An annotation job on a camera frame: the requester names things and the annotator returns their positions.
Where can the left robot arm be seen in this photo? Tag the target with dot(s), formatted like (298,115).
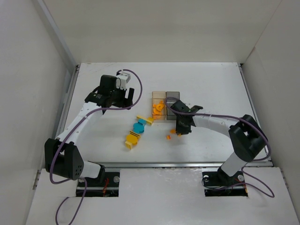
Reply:
(62,156)

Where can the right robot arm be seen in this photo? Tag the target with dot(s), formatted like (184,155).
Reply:
(246,136)

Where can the orange curved lego pair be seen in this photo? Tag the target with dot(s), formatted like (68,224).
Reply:
(173,131)

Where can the aluminium rail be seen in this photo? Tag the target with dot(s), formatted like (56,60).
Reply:
(61,114)
(267,148)
(164,164)

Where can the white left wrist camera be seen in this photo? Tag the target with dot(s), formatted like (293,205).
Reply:
(122,80)

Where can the teal lego block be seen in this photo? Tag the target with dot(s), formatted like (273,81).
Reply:
(142,121)

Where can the yellow lego plate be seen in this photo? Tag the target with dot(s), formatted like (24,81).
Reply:
(149,120)

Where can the amber transparent container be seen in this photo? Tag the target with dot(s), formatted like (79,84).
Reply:
(157,96)

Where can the aluminium front rail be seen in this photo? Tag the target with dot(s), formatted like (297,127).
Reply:
(164,164)

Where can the grey transparent container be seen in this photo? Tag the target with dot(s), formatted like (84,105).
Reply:
(172,97)

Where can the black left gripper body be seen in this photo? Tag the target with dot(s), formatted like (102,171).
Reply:
(124,97)

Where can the aluminium left rail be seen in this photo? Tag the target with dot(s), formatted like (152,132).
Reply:
(61,114)

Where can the yellow lego block bottom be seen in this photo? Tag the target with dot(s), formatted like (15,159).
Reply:
(130,145)

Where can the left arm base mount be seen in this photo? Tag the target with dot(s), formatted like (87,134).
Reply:
(107,185)

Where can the aluminium right rail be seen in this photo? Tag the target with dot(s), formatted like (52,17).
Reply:
(267,148)

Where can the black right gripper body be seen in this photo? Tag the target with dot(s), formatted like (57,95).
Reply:
(183,121)

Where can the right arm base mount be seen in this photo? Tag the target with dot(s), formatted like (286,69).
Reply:
(219,184)

